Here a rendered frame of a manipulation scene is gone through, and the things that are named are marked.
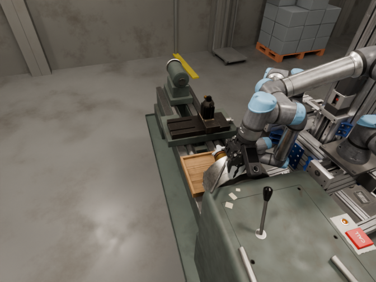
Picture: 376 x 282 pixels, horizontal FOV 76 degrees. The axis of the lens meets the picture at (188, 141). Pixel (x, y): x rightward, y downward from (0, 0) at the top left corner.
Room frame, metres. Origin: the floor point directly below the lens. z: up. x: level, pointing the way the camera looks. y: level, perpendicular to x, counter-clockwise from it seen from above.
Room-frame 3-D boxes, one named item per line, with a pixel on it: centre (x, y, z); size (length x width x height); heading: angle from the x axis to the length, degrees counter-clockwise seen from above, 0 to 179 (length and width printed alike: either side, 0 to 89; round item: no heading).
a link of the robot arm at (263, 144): (1.05, -0.43, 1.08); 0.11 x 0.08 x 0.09; 107
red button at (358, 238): (0.39, -0.59, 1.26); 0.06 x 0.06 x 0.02; 17
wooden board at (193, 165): (1.00, -0.17, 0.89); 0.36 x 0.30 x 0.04; 107
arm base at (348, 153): (0.91, -0.86, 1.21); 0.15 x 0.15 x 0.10
